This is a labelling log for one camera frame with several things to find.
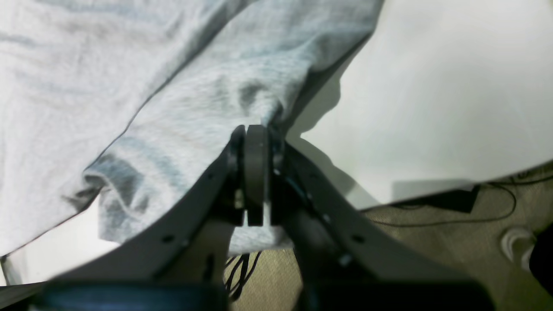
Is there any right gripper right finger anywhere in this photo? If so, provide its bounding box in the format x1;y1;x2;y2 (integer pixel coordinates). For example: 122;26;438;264
246;125;493;311

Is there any grey T-shirt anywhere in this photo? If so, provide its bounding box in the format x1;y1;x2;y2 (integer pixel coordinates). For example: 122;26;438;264
0;0;385;286

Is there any thin black floor cable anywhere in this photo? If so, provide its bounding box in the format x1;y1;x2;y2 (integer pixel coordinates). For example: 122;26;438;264
367;171;553;227

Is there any black cable bundle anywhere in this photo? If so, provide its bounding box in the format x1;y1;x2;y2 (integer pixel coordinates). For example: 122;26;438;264
222;251;262;301

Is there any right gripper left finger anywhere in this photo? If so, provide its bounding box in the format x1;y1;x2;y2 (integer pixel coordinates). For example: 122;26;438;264
1;125;245;311

